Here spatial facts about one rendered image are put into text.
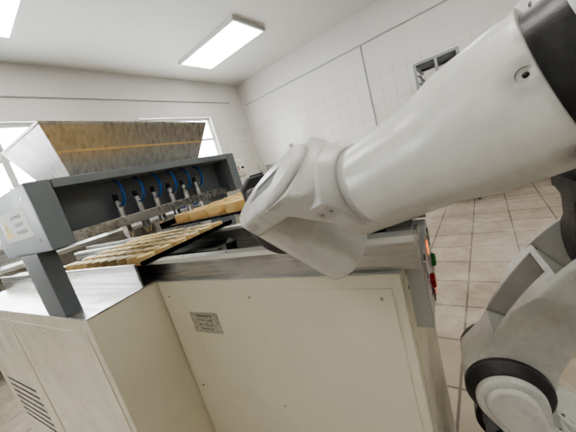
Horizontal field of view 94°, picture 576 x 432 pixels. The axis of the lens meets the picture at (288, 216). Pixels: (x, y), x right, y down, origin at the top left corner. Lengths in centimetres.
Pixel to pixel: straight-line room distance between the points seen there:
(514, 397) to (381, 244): 38
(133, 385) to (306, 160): 83
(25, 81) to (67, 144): 369
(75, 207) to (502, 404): 107
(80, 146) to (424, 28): 457
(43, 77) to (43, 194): 390
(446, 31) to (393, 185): 473
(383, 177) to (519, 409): 62
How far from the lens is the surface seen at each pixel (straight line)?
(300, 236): 25
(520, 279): 74
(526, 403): 73
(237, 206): 57
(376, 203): 17
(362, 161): 17
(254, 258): 62
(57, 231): 82
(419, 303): 58
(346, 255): 27
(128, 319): 89
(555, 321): 68
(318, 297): 57
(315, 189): 19
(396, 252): 49
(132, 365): 92
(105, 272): 104
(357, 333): 58
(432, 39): 488
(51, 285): 92
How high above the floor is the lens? 106
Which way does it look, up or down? 10 degrees down
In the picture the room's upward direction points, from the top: 16 degrees counter-clockwise
